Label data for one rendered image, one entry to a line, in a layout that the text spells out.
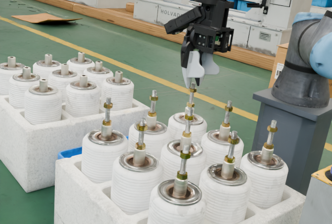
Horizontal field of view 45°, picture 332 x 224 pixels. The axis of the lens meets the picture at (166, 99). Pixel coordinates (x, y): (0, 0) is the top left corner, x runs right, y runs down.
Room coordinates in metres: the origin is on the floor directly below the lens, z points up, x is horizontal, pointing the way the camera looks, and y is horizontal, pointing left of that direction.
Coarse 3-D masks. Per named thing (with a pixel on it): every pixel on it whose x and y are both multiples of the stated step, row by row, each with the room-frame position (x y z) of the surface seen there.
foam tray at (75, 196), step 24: (72, 168) 0.74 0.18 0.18; (72, 192) 0.70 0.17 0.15; (96, 192) 0.66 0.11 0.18; (288, 192) 0.74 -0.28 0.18; (72, 216) 0.70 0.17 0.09; (96, 216) 0.63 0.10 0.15; (120, 216) 0.59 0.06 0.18; (144, 216) 0.60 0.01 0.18; (264, 216) 0.65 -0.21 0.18; (288, 216) 0.68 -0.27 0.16
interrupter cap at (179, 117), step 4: (180, 112) 0.94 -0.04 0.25; (184, 112) 0.95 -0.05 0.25; (176, 116) 0.92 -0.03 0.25; (180, 116) 0.92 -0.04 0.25; (196, 116) 0.93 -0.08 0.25; (200, 116) 0.93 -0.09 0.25; (176, 120) 0.89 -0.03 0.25; (180, 120) 0.89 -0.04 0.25; (184, 120) 0.90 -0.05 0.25; (196, 120) 0.91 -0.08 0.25; (200, 120) 0.91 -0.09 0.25; (184, 124) 0.88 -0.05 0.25; (192, 124) 0.88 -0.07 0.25; (196, 124) 0.88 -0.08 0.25; (200, 124) 0.89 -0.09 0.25
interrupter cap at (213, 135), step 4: (208, 132) 0.84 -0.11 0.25; (212, 132) 0.85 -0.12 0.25; (216, 132) 0.85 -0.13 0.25; (208, 136) 0.81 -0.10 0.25; (212, 136) 0.82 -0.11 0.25; (216, 136) 0.83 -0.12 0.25; (212, 140) 0.80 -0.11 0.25; (216, 140) 0.80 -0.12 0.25; (220, 140) 0.81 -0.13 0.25; (224, 140) 0.81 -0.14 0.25; (220, 144) 0.79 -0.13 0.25; (224, 144) 0.79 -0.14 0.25; (228, 144) 0.79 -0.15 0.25; (236, 144) 0.80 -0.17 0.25
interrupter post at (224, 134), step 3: (222, 129) 0.82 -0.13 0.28; (225, 129) 0.81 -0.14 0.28; (228, 129) 0.82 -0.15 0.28; (219, 132) 0.82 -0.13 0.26; (222, 132) 0.82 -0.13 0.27; (225, 132) 0.81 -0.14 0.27; (228, 132) 0.82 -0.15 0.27; (219, 135) 0.82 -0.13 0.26; (222, 135) 0.82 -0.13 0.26; (225, 135) 0.81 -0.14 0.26; (228, 135) 0.82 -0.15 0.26; (219, 138) 0.82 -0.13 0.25; (222, 138) 0.81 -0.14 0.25; (225, 138) 0.81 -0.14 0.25
